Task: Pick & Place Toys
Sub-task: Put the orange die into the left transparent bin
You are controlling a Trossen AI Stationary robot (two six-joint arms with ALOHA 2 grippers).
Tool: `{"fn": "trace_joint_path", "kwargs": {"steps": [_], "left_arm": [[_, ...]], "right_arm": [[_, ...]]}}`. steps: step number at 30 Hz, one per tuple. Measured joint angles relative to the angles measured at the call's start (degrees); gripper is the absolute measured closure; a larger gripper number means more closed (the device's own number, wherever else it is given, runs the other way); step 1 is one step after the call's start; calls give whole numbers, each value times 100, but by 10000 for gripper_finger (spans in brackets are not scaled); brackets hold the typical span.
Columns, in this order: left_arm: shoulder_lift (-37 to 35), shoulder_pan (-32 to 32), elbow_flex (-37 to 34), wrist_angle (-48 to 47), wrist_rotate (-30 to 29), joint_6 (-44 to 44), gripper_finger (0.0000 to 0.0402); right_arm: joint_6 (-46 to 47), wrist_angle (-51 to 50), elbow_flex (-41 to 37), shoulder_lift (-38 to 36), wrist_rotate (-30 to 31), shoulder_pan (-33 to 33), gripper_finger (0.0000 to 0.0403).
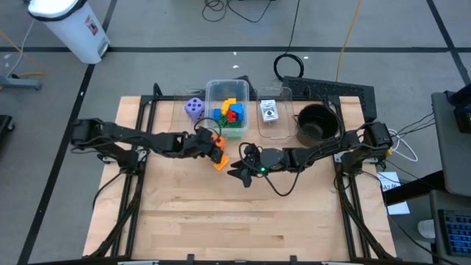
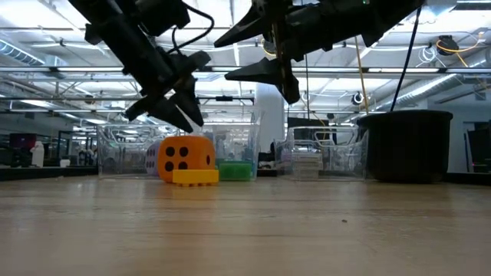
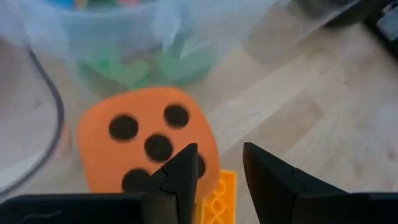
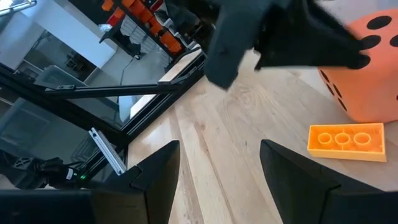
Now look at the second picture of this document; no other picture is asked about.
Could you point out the black bucket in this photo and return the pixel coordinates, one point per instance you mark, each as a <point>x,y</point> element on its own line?
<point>406,149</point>

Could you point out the dark red monitor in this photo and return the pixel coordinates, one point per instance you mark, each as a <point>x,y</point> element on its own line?
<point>23,141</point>

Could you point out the low clear plastic bin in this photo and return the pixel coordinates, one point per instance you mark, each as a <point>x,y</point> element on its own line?
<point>122,153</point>
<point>337,153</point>

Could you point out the orange toy block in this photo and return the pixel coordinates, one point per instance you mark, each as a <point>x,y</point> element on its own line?
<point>195,177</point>

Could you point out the bright green toy block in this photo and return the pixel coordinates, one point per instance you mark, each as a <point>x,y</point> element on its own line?
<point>236,171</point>

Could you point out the orange foam die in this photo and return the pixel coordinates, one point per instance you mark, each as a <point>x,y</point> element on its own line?
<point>192,161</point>

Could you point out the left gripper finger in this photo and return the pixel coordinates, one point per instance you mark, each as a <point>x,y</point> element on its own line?
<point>170,115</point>
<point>190,99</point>

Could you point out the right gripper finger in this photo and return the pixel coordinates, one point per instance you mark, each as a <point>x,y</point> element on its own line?
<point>268,71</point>
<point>249,27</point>

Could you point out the purple foam die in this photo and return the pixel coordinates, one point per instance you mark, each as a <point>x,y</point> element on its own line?
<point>151,161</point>

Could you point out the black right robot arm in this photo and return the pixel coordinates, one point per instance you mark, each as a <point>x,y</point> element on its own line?
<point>395,15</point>

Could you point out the tall clear plastic bin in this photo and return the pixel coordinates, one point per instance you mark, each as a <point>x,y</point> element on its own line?
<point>238,138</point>

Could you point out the white plastic bottle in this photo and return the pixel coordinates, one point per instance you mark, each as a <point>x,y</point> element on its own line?
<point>37,155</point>

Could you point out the long ceiling light rail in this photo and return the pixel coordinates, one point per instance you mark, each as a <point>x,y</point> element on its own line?
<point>76,69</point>

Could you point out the black horizontal bar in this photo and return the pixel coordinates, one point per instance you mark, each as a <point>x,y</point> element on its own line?
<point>230,98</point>

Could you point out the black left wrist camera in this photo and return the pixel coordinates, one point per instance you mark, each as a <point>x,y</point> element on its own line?
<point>165,15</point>

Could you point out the black workbench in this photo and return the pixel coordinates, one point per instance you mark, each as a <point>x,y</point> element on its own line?
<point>38,173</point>

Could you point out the black monitor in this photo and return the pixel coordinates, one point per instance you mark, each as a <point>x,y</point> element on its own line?
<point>479,145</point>

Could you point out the white black-emblem card deck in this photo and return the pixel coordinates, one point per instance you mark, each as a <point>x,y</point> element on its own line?
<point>303,157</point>

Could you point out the white building column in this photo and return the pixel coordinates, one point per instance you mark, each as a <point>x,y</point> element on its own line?
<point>270,115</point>

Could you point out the silver ceiling air duct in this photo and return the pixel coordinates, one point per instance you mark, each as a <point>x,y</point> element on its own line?
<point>433,86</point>
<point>23,55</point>

